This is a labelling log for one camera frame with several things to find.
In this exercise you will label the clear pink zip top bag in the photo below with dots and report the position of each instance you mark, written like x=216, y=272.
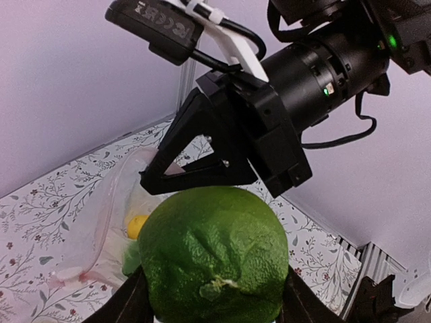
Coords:
x=98, y=247

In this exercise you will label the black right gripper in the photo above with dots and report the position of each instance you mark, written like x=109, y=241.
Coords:
x=255, y=128

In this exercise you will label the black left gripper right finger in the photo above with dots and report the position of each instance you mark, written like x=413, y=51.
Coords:
x=300, y=304

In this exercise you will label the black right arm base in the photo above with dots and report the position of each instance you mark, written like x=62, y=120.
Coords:
x=375, y=302

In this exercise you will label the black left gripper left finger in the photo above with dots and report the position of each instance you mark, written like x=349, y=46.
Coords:
x=129, y=304

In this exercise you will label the green bok choy toy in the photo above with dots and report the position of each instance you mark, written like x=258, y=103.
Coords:
x=131, y=258

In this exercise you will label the aluminium front rail frame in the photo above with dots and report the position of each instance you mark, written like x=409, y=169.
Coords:
x=370, y=269

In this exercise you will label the dark green round fruit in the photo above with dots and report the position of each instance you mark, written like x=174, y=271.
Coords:
x=214, y=254

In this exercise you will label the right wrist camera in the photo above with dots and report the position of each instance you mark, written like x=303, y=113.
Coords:
x=173, y=29

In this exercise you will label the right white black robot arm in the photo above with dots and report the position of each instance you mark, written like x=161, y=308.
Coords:
x=400, y=28

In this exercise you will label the floral white table mat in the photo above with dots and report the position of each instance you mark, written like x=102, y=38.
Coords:
x=37, y=219

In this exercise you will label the yellow lemon toy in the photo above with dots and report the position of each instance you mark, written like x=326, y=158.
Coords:
x=135, y=225

